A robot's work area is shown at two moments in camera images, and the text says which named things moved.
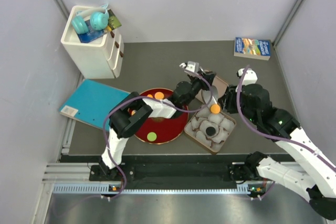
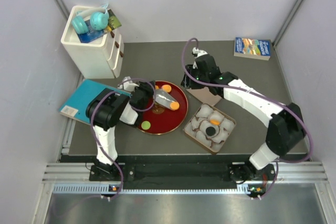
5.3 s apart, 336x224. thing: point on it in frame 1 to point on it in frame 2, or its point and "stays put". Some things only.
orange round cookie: (215, 109) to (214, 122)
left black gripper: (198, 78) to (147, 87)
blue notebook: (91, 102) stays put
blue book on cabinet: (91, 34) stays put
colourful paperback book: (252, 48) stays put
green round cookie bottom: (151, 136) to (145, 125)
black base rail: (169, 172) stays put
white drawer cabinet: (100, 57) stays put
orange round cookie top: (159, 95) to (166, 87)
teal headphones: (98, 17) stays put
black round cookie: (210, 131) stays put
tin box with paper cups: (199, 121) stays put
